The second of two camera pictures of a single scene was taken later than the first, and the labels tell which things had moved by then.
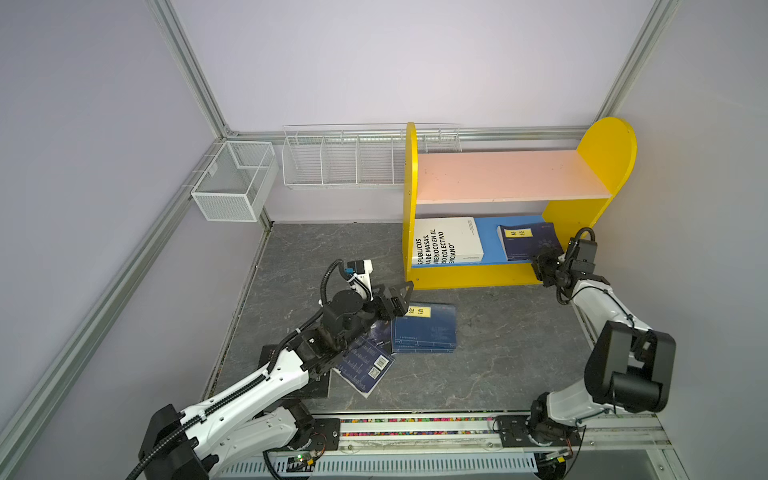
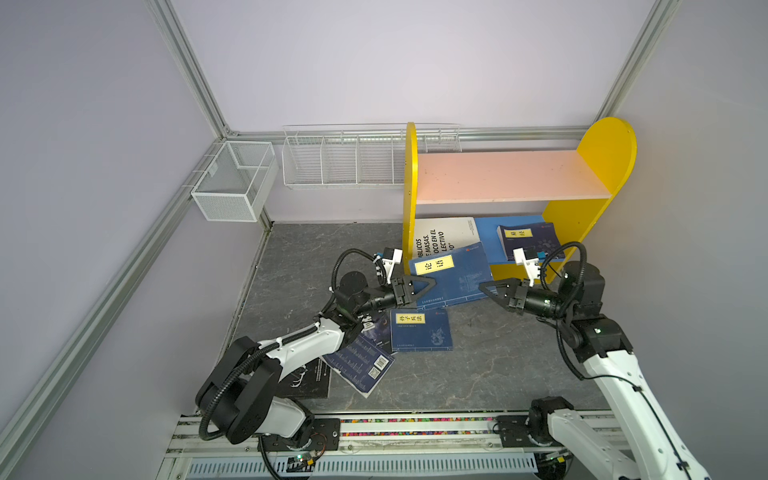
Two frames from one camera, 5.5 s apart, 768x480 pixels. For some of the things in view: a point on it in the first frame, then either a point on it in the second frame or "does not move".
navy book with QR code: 363,366 does not move
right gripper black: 539,262 to 515,297
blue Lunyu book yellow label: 425,328 to 458,273
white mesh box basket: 237,183 does not move
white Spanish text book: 446,240 does not move
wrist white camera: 362,266 to 391,256
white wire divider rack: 358,155 does not move
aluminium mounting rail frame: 453,446 does not move
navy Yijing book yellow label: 520,242 does not move
